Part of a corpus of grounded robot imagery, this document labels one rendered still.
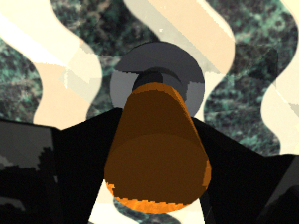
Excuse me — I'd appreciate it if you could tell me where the orange knob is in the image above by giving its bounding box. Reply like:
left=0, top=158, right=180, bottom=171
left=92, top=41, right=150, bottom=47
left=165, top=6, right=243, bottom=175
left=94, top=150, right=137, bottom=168
left=104, top=82, right=211, bottom=214

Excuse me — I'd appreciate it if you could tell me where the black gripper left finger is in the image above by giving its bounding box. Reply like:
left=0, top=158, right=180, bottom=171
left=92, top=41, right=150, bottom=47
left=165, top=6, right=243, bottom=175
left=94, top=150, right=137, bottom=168
left=0, top=107, right=123, bottom=224

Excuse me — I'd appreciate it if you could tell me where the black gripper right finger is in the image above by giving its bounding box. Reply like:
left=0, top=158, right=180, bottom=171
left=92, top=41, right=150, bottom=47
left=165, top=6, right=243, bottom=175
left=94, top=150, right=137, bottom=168
left=191, top=117, right=299, bottom=224

